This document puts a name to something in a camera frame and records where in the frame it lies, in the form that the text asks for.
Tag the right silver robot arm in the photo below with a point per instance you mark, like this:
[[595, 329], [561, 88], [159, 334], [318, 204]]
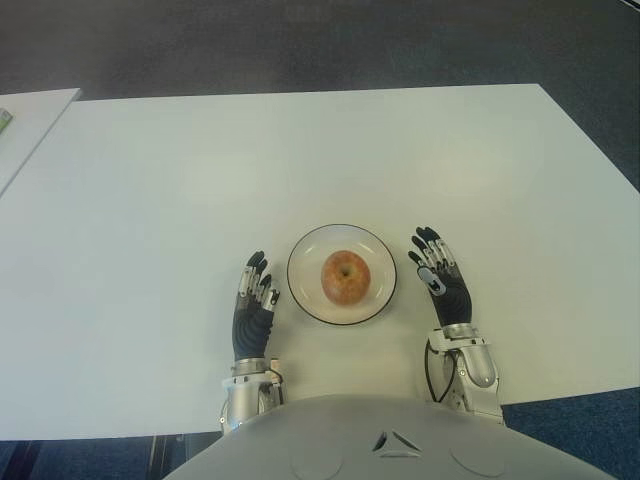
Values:
[[480, 370]]

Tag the white plate black rim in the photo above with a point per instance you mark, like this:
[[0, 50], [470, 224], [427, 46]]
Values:
[[305, 290]]

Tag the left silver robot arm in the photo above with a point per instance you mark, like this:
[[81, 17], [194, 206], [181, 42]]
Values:
[[242, 400]]

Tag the red yellow apple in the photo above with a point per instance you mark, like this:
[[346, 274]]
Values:
[[346, 277]]

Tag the grey robot torso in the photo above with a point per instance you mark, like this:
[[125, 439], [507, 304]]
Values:
[[350, 440]]

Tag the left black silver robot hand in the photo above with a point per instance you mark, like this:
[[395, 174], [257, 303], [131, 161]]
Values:
[[250, 327]]

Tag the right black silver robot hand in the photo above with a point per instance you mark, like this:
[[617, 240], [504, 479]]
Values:
[[455, 305]]

